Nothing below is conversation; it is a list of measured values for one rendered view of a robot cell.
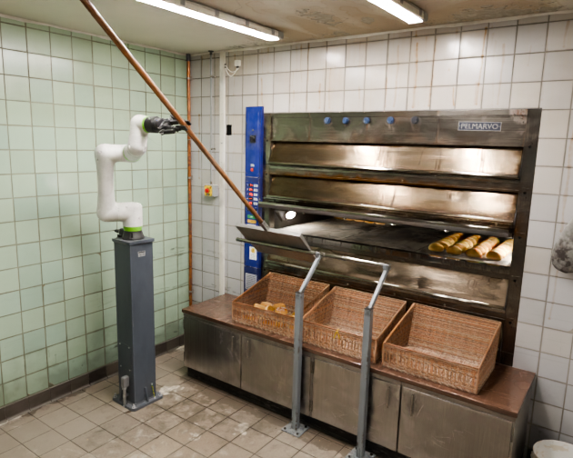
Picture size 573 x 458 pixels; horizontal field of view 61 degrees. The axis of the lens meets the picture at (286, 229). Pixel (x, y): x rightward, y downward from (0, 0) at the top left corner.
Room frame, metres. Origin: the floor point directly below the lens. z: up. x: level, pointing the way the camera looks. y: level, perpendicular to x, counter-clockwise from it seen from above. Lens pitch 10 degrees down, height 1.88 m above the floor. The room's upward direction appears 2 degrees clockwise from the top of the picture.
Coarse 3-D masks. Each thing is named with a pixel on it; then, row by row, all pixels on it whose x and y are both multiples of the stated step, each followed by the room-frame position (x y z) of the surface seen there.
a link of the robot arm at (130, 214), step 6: (120, 204) 3.21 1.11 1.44; (126, 204) 3.22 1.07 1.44; (132, 204) 3.23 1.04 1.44; (138, 204) 3.25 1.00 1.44; (120, 210) 3.19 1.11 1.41; (126, 210) 3.20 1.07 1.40; (132, 210) 3.21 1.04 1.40; (138, 210) 3.24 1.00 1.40; (120, 216) 3.19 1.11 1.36; (126, 216) 3.20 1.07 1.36; (132, 216) 3.21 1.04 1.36; (138, 216) 3.24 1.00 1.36; (126, 222) 3.21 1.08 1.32; (132, 222) 3.21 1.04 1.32; (138, 222) 3.24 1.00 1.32; (126, 228) 3.22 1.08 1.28; (132, 228) 3.21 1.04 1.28; (138, 228) 3.24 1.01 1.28
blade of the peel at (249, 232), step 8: (240, 224) 3.37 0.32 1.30; (248, 224) 3.34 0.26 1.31; (240, 232) 3.44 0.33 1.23; (248, 232) 3.37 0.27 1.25; (256, 232) 3.31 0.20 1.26; (264, 232) 3.26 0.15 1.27; (272, 232) 3.20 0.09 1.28; (280, 232) 3.17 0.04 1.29; (288, 232) 3.14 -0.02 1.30; (256, 240) 3.43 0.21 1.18; (264, 240) 3.37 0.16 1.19; (272, 240) 3.31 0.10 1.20; (280, 240) 3.25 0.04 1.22; (288, 240) 3.19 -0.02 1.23; (296, 240) 3.14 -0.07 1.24; (304, 240) 3.12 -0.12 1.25; (256, 248) 3.56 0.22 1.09; (264, 248) 3.50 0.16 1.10; (272, 248) 3.43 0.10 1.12; (304, 248) 3.19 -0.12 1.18; (288, 256) 3.43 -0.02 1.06; (296, 256) 3.37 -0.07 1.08; (304, 256) 3.31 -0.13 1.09; (312, 256) 3.25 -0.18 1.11
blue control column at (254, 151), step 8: (248, 112) 3.91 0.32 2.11; (256, 112) 3.86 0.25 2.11; (248, 120) 3.91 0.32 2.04; (256, 120) 3.86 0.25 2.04; (248, 128) 3.91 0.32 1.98; (256, 128) 3.86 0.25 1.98; (248, 136) 3.91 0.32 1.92; (256, 136) 3.86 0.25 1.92; (248, 144) 3.91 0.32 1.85; (256, 144) 3.86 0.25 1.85; (248, 152) 3.91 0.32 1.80; (256, 152) 3.86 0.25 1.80; (248, 160) 3.91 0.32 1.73; (256, 160) 3.86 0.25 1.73; (248, 168) 3.90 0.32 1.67; (256, 168) 3.86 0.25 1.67; (256, 176) 3.86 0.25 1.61; (248, 248) 3.90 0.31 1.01; (248, 256) 3.90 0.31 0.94; (256, 256) 3.85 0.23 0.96; (248, 264) 3.90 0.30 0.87; (256, 264) 3.85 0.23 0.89; (248, 272) 3.90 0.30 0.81; (256, 272) 3.85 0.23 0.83; (256, 280) 3.85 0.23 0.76; (256, 288) 3.84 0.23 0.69
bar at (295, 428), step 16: (240, 240) 3.50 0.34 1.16; (320, 256) 3.10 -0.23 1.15; (336, 256) 3.03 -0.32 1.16; (384, 272) 2.82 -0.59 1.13; (304, 288) 2.97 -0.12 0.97; (368, 320) 2.64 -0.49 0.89; (368, 336) 2.64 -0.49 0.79; (368, 352) 2.65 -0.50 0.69; (368, 368) 2.66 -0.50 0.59; (368, 384) 2.67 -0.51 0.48; (288, 432) 2.89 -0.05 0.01; (304, 432) 2.90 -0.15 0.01
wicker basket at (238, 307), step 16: (272, 288) 3.71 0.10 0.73; (288, 288) 3.62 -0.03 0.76; (320, 288) 3.48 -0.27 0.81; (240, 304) 3.33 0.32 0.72; (272, 304) 3.67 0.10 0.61; (304, 304) 3.52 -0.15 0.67; (240, 320) 3.34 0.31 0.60; (256, 320) 3.25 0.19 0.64; (272, 320) 3.18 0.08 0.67; (288, 320) 3.10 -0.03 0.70; (288, 336) 3.09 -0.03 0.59
